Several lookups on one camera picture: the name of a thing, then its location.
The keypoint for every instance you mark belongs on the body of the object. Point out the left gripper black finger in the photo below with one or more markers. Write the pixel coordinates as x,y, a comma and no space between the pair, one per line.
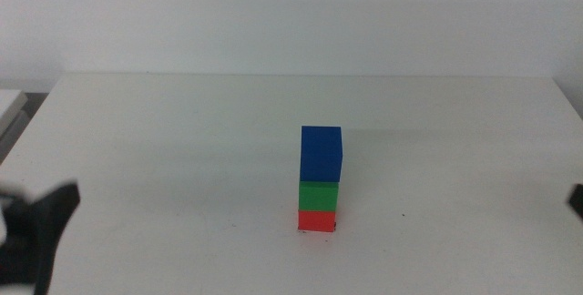
50,231

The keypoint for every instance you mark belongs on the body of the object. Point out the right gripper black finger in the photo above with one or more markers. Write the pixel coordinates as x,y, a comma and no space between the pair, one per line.
576,201

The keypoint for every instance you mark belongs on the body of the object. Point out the green cube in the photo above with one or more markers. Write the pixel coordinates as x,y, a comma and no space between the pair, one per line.
318,196

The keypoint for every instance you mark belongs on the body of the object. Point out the blue cube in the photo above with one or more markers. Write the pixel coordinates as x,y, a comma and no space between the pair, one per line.
320,154

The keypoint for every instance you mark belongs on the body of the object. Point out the red cube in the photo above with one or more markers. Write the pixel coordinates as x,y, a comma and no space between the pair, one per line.
316,220

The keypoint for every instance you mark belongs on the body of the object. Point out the white side furniture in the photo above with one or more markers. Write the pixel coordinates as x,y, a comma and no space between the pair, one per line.
9,113

